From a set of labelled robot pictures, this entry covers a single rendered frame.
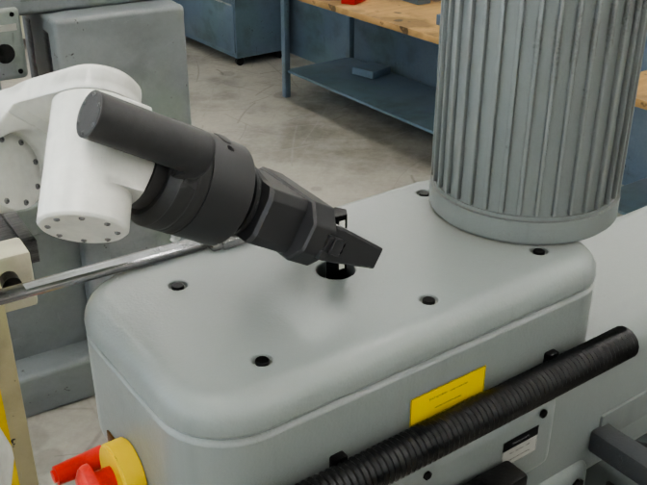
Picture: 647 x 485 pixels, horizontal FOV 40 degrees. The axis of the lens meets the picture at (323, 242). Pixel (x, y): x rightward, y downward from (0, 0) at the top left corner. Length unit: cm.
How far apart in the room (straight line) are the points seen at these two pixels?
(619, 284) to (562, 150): 31
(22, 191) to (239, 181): 17
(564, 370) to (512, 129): 23
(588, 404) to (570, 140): 33
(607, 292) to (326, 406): 49
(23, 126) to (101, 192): 11
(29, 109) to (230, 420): 28
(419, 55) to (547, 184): 633
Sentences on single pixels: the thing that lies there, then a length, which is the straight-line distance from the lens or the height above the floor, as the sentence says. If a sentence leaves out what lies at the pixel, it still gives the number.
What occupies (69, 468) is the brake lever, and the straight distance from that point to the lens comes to 92.
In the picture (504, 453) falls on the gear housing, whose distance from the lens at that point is 95.
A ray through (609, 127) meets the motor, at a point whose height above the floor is 201.
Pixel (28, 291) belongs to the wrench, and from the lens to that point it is 83.
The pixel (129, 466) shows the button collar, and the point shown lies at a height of 178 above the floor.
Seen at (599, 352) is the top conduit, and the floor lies 180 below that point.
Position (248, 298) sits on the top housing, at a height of 189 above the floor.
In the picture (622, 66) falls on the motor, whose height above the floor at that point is 206.
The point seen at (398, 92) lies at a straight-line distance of 680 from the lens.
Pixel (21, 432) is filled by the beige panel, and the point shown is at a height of 51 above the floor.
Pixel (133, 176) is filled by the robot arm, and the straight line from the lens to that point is 66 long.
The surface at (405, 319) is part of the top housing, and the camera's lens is 77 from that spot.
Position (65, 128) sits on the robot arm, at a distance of 66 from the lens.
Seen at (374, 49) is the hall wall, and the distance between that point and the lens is 764.
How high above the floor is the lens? 230
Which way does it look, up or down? 27 degrees down
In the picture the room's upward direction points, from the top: straight up
